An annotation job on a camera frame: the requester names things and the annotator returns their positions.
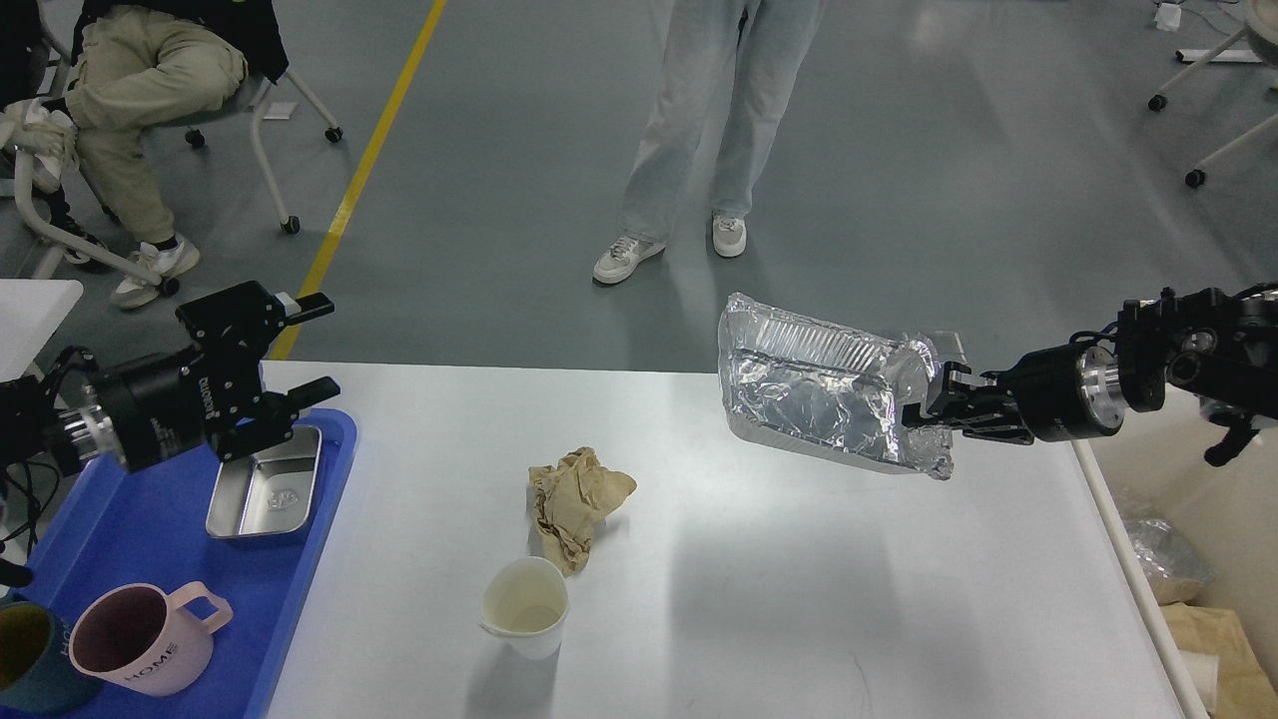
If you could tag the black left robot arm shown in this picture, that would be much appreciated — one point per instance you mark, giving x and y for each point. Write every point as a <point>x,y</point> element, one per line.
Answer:
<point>64,416</point>

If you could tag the standing person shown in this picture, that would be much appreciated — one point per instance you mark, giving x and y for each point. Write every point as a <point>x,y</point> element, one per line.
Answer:
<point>762,44</point>

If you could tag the dark teal cup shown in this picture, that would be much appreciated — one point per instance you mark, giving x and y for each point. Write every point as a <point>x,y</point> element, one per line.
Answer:
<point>37,675</point>

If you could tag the white side table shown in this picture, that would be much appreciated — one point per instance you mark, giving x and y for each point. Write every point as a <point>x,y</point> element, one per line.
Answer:
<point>30,313</point>

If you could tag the seated person khaki trousers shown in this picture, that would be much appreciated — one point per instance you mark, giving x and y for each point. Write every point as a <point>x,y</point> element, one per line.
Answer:
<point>141,64</point>

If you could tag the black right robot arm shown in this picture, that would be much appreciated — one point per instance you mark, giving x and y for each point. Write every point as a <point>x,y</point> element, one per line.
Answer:
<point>1218,346</point>

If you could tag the blue plastic tray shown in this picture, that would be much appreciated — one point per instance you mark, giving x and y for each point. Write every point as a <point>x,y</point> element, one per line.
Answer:
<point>116,528</point>

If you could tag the stainless steel rectangular tray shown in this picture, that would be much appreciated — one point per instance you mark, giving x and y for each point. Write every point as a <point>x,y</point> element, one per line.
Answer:
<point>266,499</point>

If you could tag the brown paper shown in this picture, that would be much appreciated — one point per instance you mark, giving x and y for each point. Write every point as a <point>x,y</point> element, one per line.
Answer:
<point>570,499</point>
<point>1244,689</point>

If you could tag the white office chair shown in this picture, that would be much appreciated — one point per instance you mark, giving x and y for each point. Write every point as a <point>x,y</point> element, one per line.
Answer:
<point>253,98</point>

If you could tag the white paper cup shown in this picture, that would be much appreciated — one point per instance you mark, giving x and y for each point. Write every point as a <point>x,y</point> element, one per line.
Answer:
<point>525,605</point>

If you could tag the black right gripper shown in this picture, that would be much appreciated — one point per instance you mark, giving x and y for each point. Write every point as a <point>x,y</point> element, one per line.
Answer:
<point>1060,393</point>

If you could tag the aluminium foil container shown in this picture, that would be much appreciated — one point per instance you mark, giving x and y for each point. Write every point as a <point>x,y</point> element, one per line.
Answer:
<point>821,389</point>

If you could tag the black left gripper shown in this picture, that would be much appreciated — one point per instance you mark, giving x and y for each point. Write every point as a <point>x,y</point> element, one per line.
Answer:
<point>163,405</point>

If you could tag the white plastic bin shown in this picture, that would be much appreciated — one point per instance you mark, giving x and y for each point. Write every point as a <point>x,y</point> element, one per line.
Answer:
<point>1229,514</point>

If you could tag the crumpled plastic bag in bin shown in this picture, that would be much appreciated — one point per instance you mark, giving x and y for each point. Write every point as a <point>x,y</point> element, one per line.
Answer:
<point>1175,570</point>

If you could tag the brown paper in bin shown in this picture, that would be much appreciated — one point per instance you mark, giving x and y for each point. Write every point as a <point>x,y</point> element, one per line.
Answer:
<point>1244,689</point>

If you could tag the pink mug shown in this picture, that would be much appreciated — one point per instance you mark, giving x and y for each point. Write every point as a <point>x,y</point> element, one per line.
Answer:
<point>148,640</point>

